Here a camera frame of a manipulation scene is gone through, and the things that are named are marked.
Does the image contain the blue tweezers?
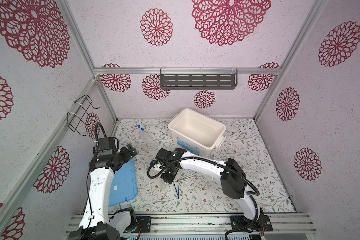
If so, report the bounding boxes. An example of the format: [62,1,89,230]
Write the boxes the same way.
[173,181,180,199]

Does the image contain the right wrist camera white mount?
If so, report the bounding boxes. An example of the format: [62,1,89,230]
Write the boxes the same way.
[152,161,165,172]

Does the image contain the blue plastic lid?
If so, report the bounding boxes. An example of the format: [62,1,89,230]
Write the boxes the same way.
[109,160,138,207]

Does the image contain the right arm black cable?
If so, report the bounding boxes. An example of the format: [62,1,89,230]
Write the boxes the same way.
[146,155,261,240]

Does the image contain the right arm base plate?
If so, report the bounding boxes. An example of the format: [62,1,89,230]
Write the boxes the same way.
[230,215,274,233]

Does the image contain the black wire wall basket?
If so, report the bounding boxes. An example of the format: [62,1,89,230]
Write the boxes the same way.
[66,95,99,137]

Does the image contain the dark grey wall shelf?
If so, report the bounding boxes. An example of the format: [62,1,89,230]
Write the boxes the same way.
[159,69,238,90]

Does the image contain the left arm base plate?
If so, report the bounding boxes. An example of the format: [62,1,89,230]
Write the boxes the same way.
[109,215,152,234]

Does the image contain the white plastic bin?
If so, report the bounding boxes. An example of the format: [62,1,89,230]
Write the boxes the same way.
[168,108,227,158]

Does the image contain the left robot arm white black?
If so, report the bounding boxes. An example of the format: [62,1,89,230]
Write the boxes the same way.
[68,137,137,240]

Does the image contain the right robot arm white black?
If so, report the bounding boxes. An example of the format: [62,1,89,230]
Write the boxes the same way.
[147,148,261,221]

